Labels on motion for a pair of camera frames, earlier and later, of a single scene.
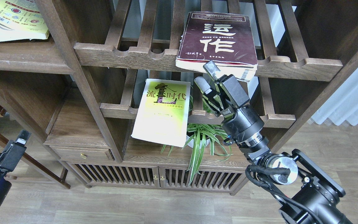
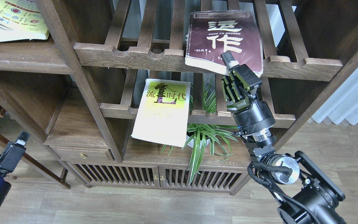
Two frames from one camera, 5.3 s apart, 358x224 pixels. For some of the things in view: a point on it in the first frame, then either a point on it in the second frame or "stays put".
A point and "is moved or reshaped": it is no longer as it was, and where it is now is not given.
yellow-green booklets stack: [16, 20] stays put
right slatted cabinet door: [210, 179] stays put
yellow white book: [163, 115] stays put
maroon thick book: [227, 39] is moved or reshaped
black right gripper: [243, 126] -> [254, 123]
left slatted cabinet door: [106, 175] stays put
